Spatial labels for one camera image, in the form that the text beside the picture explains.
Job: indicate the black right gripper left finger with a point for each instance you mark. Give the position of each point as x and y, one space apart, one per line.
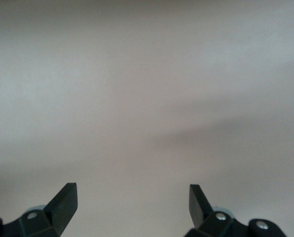
60 209

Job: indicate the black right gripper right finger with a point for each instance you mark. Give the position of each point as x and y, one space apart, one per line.
198 209

